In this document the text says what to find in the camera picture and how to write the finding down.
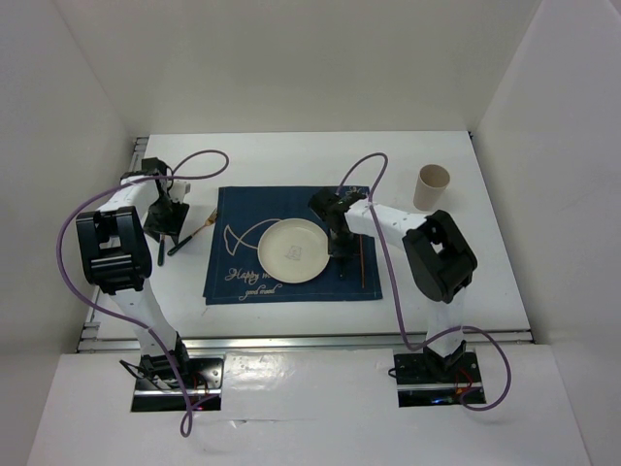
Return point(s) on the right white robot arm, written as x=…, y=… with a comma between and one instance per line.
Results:
x=440, y=260

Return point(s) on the copper spoon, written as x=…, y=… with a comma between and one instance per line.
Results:
x=362, y=261

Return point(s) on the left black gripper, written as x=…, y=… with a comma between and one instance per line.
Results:
x=172, y=227

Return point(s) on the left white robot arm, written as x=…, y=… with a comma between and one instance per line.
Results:
x=116, y=258

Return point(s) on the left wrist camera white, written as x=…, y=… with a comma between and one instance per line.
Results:
x=179, y=190

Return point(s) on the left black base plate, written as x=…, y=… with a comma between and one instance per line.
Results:
x=154, y=393

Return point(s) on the gold fork green handle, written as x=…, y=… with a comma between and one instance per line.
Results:
x=208, y=222
x=161, y=252

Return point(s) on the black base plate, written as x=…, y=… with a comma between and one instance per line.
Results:
x=154, y=393
x=419, y=386

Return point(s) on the aluminium rail front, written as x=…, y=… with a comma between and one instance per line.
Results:
x=89, y=343

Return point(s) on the beige paper cup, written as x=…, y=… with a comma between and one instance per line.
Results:
x=431, y=183

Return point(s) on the cream round plate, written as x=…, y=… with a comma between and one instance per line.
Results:
x=293, y=250

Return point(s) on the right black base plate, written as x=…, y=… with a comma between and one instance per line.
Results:
x=419, y=386

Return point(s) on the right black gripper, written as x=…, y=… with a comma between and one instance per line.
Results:
x=337, y=251

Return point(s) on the gold knife green handle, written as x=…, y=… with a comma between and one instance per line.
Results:
x=342, y=269

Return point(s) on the dark blue cloth placemat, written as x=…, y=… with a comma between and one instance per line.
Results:
x=234, y=274

